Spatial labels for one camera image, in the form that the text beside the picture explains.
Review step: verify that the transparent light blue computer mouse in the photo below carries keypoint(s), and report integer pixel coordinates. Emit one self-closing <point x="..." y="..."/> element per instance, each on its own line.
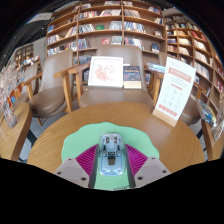
<point x="112" y="158"/>

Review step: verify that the brown padded wooden armchair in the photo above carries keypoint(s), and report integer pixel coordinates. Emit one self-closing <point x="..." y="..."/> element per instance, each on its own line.
<point x="50" y="96"/>
<point x="113" y="96"/>
<point x="191" y="111"/>

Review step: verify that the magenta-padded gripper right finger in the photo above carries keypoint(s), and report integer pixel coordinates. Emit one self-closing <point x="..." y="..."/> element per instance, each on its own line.
<point x="138" y="161"/>

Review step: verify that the green cloud-shaped mouse pad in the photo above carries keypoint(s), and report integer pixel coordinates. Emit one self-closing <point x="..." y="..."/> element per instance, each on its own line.
<point x="83" y="138"/>

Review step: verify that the stack of colourful books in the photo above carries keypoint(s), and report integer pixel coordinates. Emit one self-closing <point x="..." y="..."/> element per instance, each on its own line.
<point x="206" y="113"/>

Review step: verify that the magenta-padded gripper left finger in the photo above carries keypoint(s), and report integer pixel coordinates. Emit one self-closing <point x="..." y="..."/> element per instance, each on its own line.
<point x="85" y="161"/>

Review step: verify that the light blue book stack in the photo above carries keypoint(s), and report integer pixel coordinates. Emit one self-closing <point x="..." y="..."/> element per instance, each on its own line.
<point x="156" y="67"/>

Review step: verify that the wooden side table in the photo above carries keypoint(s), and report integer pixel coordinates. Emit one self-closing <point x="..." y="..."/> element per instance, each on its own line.
<point x="13" y="136"/>
<point x="215" y="146"/>

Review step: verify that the dark cover book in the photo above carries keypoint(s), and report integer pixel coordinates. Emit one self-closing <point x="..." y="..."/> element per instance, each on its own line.
<point x="132" y="75"/>

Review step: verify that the white red sign, wooden base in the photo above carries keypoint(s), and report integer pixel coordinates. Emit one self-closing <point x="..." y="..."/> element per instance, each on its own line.
<point x="175" y="90"/>

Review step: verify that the wide wooden bookshelf unit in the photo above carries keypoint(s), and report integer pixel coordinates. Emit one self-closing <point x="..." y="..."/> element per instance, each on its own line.
<point x="106" y="23"/>

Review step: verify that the white framed floral picture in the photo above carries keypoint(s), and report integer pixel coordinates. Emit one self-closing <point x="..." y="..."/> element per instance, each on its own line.
<point x="105" y="71"/>

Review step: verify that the curved wooden bookshelf unit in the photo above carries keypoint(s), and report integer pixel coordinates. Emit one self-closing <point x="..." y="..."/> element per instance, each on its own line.
<point x="193" y="46"/>

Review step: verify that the small distant wooden bookshelf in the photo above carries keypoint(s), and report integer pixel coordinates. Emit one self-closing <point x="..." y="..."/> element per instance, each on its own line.
<point x="24" y="53"/>

